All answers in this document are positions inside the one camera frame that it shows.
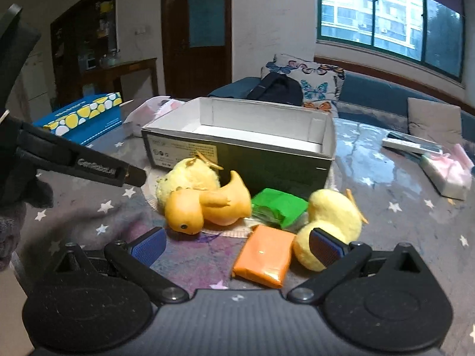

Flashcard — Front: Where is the white cabinet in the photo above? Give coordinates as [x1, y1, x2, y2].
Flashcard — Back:
[20, 50, 52, 119]

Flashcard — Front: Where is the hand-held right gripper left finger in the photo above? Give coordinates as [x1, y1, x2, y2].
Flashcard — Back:
[52, 227, 190, 306]

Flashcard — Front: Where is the white remote control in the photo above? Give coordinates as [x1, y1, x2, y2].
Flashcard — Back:
[382, 136, 444, 155]

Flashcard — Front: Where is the dark wooden shelf cabinet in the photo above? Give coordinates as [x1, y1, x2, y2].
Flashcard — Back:
[50, 0, 117, 108]

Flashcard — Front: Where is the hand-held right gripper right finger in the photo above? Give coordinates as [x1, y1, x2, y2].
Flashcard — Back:
[287, 229, 427, 305]

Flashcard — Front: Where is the blue sofa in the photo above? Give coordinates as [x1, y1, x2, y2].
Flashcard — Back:
[208, 70, 475, 145]

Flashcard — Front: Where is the pink white tissue packet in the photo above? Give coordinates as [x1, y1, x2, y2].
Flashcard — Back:
[421, 144, 474, 200]

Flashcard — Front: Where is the orange packet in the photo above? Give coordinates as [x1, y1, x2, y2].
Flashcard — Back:
[232, 225, 295, 289]

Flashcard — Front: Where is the green packet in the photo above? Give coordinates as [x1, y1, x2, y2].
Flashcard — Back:
[251, 188, 309, 231]

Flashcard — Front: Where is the black backpack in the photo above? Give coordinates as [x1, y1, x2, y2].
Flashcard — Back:
[246, 72, 304, 106]

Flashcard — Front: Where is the grey star print tablecloth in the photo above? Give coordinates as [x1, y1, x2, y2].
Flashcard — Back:
[11, 98, 475, 356]

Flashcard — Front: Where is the green framed window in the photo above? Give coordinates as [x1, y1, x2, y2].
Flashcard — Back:
[316, 0, 466, 82]

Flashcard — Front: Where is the yellow plush duck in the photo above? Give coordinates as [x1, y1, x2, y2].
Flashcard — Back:
[292, 188, 370, 272]
[155, 151, 224, 212]

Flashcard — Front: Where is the wooden side table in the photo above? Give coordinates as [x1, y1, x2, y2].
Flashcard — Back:
[80, 57, 158, 99]

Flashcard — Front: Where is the cardboard box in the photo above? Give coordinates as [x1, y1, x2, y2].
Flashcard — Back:
[141, 96, 338, 203]

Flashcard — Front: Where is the butterfly print pillow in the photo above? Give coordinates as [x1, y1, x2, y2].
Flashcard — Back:
[261, 54, 346, 114]

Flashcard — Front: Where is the grey cushion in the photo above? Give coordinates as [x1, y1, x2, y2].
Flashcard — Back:
[407, 97, 463, 145]

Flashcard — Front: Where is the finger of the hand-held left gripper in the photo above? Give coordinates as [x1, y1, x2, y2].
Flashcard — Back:
[17, 120, 148, 188]

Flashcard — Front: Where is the dark wooden door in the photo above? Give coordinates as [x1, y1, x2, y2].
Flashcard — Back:
[161, 0, 232, 99]

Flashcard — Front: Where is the blue spotted tissue box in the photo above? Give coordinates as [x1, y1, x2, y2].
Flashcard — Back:
[33, 92, 124, 147]

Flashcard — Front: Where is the orange rubber duck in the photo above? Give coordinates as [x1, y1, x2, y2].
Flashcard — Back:
[164, 171, 253, 235]

